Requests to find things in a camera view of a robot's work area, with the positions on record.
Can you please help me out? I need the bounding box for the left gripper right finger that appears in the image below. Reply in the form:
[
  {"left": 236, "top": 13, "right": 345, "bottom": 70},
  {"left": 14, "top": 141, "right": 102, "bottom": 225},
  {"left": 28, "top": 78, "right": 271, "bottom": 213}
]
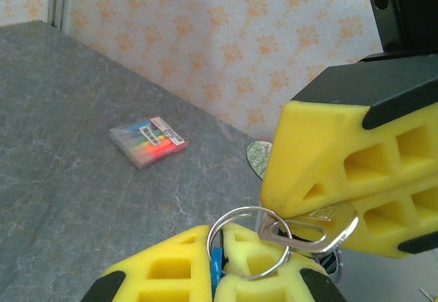
[{"left": 214, "top": 222, "right": 346, "bottom": 302}]

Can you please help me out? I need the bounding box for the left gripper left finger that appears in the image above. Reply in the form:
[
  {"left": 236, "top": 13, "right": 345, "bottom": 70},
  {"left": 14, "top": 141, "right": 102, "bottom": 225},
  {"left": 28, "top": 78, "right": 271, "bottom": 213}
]
[{"left": 80, "top": 225, "right": 213, "bottom": 302}]

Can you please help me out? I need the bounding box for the blue key tag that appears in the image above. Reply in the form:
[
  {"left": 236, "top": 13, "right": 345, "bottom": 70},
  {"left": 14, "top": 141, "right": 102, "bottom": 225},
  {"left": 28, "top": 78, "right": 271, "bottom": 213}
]
[{"left": 210, "top": 247, "right": 229, "bottom": 299}]

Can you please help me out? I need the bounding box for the silver keyring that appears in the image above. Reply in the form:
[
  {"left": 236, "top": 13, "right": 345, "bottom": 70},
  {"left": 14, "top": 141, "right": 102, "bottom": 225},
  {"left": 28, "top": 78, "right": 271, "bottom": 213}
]
[{"left": 207, "top": 206, "right": 294, "bottom": 281}]

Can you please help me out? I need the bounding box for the green patterned round plate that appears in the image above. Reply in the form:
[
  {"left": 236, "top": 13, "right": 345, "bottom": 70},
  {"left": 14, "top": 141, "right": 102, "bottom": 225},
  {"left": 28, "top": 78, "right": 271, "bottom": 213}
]
[{"left": 245, "top": 140, "right": 274, "bottom": 181}]

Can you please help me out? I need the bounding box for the pack of coloured markers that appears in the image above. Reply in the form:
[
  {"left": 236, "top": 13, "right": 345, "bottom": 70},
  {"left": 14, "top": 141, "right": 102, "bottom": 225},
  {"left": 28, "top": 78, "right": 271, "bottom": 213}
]
[{"left": 109, "top": 115, "right": 189, "bottom": 169}]

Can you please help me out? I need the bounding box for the aluminium frame post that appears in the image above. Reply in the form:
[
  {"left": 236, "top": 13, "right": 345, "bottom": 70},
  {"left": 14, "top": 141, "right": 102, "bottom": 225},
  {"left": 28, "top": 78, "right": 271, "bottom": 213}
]
[{"left": 47, "top": 0, "right": 75, "bottom": 31}]

